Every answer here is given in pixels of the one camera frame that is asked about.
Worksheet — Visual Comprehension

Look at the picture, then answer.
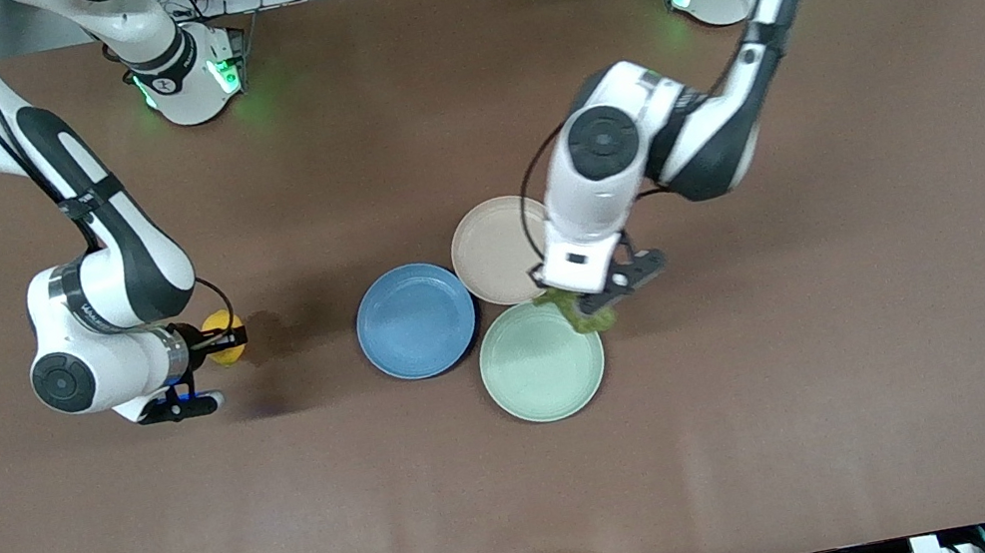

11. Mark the yellow lemon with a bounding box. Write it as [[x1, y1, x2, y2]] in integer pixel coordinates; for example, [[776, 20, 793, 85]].
[[200, 306, 251, 371]]

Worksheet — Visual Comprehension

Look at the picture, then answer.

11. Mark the green lettuce leaf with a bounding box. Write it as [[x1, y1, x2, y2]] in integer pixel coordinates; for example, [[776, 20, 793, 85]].
[[534, 280, 620, 343]]

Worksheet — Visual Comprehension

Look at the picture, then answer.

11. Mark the pale green plate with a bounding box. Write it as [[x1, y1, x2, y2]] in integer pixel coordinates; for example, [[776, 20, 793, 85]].
[[469, 289, 616, 433]]

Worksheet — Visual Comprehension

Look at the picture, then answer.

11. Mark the beige plate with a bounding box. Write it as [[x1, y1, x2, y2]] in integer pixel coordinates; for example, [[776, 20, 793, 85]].
[[443, 189, 570, 314]]

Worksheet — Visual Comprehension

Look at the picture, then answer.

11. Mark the blue plate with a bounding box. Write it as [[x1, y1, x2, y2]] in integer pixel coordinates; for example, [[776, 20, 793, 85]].
[[347, 254, 486, 388]]

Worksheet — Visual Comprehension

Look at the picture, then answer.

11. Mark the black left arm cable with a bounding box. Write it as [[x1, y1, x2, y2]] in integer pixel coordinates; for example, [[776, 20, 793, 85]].
[[482, 0, 908, 273]]

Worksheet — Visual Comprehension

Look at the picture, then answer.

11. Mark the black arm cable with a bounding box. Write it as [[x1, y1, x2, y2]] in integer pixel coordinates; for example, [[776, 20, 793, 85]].
[[0, 0, 244, 376], [482, 0, 908, 273]]

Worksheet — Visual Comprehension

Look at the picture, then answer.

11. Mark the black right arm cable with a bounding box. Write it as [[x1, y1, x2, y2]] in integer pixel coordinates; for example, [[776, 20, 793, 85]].
[[0, 0, 244, 376]]

